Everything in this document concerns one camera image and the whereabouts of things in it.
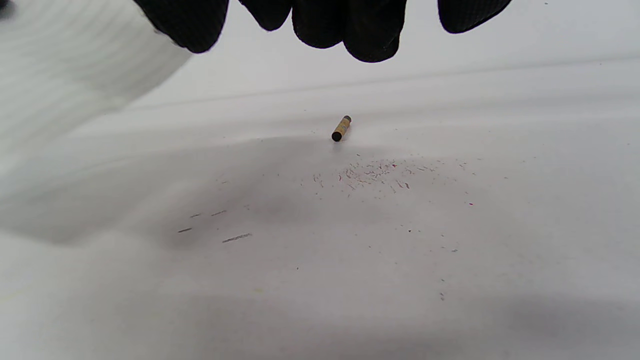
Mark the black yellow-label wax crayon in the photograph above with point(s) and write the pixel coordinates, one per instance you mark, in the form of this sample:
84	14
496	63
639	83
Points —
341	128

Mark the person's right hand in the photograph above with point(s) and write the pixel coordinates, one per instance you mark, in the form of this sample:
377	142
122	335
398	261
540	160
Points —
370	25

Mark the lined white paper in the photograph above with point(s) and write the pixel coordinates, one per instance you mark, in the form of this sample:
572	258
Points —
75	65

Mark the person's left hand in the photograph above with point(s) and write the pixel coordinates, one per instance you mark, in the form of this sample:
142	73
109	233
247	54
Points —
5	7

